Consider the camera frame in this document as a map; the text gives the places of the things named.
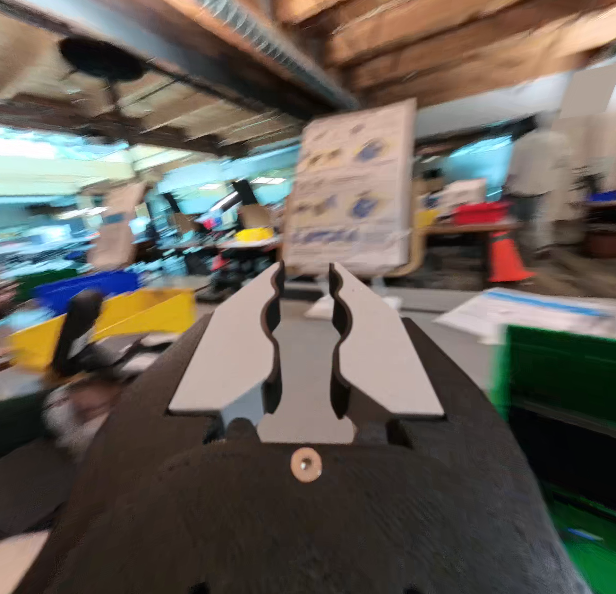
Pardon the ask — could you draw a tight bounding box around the person's pale clothing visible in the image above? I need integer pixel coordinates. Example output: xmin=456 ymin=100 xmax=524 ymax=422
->
xmin=0 ymin=529 xmax=51 ymax=594

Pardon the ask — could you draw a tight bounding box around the green plastic bin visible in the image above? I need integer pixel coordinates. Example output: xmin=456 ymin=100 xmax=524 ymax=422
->
xmin=487 ymin=324 xmax=616 ymax=594

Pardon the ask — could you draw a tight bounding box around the blue plastic bin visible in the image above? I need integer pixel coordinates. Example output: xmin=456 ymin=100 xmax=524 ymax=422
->
xmin=33 ymin=268 xmax=141 ymax=316

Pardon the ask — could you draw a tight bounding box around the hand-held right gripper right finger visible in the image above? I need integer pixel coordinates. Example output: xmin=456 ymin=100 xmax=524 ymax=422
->
xmin=329 ymin=261 xmax=445 ymax=420

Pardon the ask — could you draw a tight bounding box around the brown cardboard box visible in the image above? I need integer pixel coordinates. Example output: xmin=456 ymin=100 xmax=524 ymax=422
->
xmin=90 ymin=182 xmax=147 ymax=270

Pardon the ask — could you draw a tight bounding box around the orange traffic cone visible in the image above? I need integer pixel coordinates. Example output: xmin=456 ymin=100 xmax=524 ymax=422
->
xmin=487 ymin=230 xmax=536 ymax=284

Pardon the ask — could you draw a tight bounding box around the yellow plastic bin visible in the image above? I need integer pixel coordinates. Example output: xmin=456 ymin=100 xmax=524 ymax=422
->
xmin=9 ymin=287 xmax=196 ymax=371

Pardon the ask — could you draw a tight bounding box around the instruction sheet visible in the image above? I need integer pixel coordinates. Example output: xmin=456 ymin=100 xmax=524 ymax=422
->
xmin=284 ymin=98 xmax=417 ymax=275

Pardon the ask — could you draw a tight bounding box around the red plastic bin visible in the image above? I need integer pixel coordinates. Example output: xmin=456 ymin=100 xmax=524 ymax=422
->
xmin=451 ymin=201 xmax=512 ymax=227

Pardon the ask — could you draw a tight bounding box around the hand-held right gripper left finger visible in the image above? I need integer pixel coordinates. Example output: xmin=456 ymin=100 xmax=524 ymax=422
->
xmin=167 ymin=261 xmax=286 ymax=429

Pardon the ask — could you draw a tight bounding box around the printed paper sheet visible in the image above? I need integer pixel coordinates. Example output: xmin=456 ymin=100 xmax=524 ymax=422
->
xmin=432 ymin=287 xmax=616 ymax=341

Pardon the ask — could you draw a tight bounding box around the black ceiling lamp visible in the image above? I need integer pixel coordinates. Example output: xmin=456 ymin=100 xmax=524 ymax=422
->
xmin=59 ymin=36 xmax=145 ymax=82

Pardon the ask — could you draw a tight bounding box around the person's left hand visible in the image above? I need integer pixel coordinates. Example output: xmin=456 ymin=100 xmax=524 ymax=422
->
xmin=43 ymin=381 xmax=123 ymax=457

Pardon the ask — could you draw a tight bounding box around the grey desk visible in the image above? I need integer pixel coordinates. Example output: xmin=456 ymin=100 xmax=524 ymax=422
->
xmin=0 ymin=286 xmax=507 ymax=446

